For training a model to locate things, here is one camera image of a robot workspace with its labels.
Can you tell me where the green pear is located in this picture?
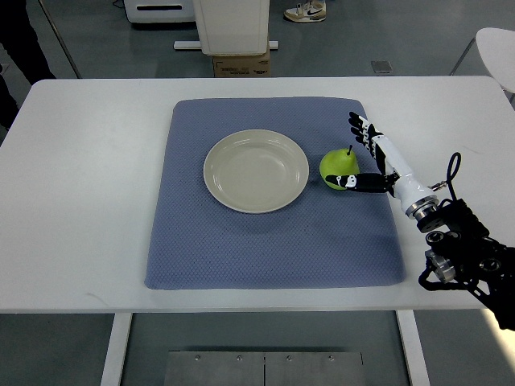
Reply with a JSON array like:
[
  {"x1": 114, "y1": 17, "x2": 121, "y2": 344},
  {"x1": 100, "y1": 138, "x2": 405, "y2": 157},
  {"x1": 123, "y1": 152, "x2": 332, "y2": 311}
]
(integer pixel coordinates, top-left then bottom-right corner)
[{"x1": 319, "y1": 145, "x2": 360, "y2": 191}]

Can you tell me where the grey metal floor plate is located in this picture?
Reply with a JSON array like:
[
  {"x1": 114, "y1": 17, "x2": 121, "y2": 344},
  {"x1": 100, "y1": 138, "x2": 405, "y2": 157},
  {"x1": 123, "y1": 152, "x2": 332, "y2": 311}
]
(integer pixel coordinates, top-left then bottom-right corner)
[{"x1": 164, "y1": 351, "x2": 365, "y2": 385}]

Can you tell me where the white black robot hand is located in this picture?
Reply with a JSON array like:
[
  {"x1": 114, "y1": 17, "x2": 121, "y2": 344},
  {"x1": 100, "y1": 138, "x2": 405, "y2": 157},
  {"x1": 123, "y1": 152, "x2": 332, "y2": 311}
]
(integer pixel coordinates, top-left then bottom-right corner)
[{"x1": 324, "y1": 112, "x2": 438, "y2": 220}]

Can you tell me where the person in black trousers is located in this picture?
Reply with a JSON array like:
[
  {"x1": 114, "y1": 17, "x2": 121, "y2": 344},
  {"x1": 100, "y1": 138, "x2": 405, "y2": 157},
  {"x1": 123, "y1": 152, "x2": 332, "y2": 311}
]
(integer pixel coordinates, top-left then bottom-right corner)
[{"x1": 0, "y1": 0, "x2": 57, "y2": 129}]

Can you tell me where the cardboard box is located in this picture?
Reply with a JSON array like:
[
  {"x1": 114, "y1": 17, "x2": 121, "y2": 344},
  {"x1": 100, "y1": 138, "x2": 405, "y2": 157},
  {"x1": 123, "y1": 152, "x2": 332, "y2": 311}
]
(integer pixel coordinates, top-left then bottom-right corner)
[{"x1": 212, "y1": 49, "x2": 271, "y2": 78}]

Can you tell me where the white pedestal column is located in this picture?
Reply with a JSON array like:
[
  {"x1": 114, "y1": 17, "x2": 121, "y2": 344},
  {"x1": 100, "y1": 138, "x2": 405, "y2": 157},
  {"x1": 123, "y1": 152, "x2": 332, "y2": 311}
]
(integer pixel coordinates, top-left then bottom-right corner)
[{"x1": 174, "y1": 0, "x2": 279, "y2": 56}]

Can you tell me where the left white table leg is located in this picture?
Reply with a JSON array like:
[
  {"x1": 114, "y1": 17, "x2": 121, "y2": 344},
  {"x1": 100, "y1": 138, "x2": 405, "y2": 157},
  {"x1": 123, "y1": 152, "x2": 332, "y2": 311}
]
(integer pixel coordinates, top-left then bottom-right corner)
[{"x1": 100, "y1": 313, "x2": 133, "y2": 386}]

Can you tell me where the white beige sneaker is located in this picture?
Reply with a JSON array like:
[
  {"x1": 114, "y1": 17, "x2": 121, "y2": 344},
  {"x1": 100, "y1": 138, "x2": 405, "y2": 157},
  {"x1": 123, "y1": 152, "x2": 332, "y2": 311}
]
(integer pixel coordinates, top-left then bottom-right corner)
[{"x1": 283, "y1": 1, "x2": 327, "y2": 23}]

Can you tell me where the beige ceramic plate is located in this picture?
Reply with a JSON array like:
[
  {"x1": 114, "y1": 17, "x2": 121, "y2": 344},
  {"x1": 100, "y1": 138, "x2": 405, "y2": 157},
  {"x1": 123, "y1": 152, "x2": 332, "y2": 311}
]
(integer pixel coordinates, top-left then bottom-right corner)
[{"x1": 203, "y1": 129, "x2": 310, "y2": 214}]

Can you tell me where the white round side table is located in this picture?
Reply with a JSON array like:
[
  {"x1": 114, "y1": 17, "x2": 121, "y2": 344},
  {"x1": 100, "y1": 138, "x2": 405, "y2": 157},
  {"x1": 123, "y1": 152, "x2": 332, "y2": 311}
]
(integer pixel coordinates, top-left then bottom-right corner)
[{"x1": 448, "y1": 27, "x2": 515, "y2": 96}]

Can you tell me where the white table leg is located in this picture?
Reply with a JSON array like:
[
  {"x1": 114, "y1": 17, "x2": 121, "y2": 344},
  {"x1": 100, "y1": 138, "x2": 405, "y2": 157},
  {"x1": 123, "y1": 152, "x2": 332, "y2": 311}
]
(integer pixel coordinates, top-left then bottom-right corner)
[
  {"x1": 395, "y1": 310, "x2": 431, "y2": 386},
  {"x1": 100, "y1": 313, "x2": 133, "y2": 386}
]

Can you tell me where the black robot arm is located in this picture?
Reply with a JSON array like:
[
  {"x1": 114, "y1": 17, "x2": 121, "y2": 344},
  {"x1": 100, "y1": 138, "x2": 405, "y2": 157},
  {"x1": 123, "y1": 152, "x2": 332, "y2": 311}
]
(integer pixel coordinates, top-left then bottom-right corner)
[{"x1": 415, "y1": 152, "x2": 514, "y2": 331}]

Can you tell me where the small floor socket cover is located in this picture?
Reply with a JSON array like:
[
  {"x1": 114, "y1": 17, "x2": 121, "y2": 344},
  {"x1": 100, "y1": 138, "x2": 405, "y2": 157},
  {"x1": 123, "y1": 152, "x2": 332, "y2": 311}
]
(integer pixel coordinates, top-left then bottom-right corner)
[{"x1": 371, "y1": 60, "x2": 393, "y2": 74}]

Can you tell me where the white appliance with slot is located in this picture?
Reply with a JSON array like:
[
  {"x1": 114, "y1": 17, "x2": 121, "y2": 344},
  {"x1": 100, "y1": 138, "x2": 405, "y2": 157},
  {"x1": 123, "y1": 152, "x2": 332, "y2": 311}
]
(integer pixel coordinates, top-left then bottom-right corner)
[{"x1": 123, "y1": 0, "x2": 196, "y2": 29}]

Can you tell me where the right white table leg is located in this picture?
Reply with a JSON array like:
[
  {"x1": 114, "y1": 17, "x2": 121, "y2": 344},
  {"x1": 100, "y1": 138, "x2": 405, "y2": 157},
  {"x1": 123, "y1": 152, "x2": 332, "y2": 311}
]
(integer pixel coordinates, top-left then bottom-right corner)
[{"x1": 395, "y1": 310, "x2": 431, "y2": 386}]

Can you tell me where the blue woven placemat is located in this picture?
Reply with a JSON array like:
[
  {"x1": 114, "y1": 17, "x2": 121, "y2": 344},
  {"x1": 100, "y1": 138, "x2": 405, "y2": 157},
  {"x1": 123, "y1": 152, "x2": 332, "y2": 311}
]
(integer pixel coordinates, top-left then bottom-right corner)
[{"x1": 145, "y1": 96, "x2": 406, "y2": 290}]

